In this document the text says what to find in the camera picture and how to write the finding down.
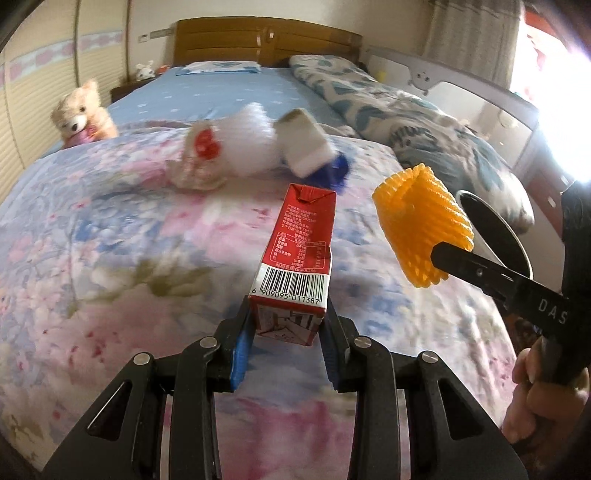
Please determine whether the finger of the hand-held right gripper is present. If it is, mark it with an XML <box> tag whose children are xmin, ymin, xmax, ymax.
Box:
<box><xmin>429</xmin><ymin>240</ymin><xmax>515</xmax><ymax>298</ymax></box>

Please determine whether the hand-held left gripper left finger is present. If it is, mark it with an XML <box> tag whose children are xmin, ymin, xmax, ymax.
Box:
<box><xmin>41</xmin><ymin>314</ymin><xmax>253</xmax><ymax>480</ymax></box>

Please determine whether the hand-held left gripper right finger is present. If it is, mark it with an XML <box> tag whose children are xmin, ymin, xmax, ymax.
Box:
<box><xmin>321</xmin><ymin>308</ymin><xmax>530</xmax><ymax>480</ymax></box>

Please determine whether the white bin with black liner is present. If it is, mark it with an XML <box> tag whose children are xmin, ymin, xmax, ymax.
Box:
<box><xmin>456</xmin><ymin>189</ymin><xmax>534</xmax><ymax>280</ymax></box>

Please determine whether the large orange foam net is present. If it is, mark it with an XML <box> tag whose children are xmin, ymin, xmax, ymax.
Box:
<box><xmin>372</xmin><ymin>164</ymin><xmax>476</xmax><ymax>289</ymax></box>

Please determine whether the red milk carton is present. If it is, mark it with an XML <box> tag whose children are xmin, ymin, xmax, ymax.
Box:
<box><xmin>248</xmin><ymin>182</ymin><xmax>336</xmax><ymax>347</ymax></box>

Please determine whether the white foam block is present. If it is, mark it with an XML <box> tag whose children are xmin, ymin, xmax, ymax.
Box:
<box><xmin>274</xmin><ymin>108</ymin><xmax>336</xmax><ymax>179</ymax></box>

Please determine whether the person's right hand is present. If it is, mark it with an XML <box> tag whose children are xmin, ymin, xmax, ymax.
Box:
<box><xmin>502</xmin><ymin>348</ymin><xmax>561</xmax><ymax>446</ymax></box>

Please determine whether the floral blanket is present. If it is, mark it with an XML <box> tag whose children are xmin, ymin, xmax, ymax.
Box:
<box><xmin>0</xmin><ymin>124</ymin><xmax>519</xmax><ymax>462</ymax></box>

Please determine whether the cloud print duvet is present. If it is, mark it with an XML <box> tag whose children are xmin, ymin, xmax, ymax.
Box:
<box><xmin>288</xmin><ymin>54</ymin><xmax>536</xmax><ymax>234</ymax></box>

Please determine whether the blue wrapper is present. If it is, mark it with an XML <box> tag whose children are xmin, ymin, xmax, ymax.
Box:
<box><xmin>313</xmin><ymin>150</ymin><xmax>350</xmax><ymax>190</ymax></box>

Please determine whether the beige patterned cloth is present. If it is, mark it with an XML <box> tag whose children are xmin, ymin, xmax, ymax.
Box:
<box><xmin>322</xmin><ymin>122</ymin><xmax>362</xmax><ymax>139</ymax></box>

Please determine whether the crumpled red-print snack bag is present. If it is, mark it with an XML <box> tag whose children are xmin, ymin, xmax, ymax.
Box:
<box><xmin>174</xmin><ymin>121</ymin><xmax>228</xmax><ymax>191</ymax></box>

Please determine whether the grey patterned curtain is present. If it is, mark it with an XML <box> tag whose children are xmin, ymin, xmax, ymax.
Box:
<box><xmin>424</xmin><ymin>0</ymin><xmax>525</xmax><ymax>89</ymax></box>

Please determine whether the wooden bed with blue sheet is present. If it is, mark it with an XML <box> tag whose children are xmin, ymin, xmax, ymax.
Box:
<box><xmin>105</xmin><ymin>17</ymin><xmax>366</xmax><ymax>136</ymax></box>

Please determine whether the beige teddy bear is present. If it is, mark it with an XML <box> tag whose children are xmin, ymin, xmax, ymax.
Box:
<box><xmin>50</xmin><ymin>78</ymin><xmax>119</xmax><ymax>149</ymax></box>

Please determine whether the dark wooden nightstand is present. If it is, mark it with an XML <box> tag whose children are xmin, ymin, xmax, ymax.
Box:
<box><xmin>111</xmin><ymin>79</ymin><xmax>156</xmax><ymax>103</ymax></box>

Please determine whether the blue printed pillow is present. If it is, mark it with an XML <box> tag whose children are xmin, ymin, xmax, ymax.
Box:
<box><xmin>177</xmin><ymin>60</ymin><xmax>260</xmax><ymax>76</ymax></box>

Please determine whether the cream sliding door wardrobe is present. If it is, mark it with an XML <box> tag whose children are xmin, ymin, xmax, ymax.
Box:
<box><xmin>0</xmin><ymin>0</ymin><xmax>133</xmax><ymax>195</ymax></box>

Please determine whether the grey bed guard rail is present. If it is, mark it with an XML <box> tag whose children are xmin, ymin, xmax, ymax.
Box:
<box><xmin>360</xmin><ymin>44</ymin><xmax>542</xmax><ymax>185</ymax></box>

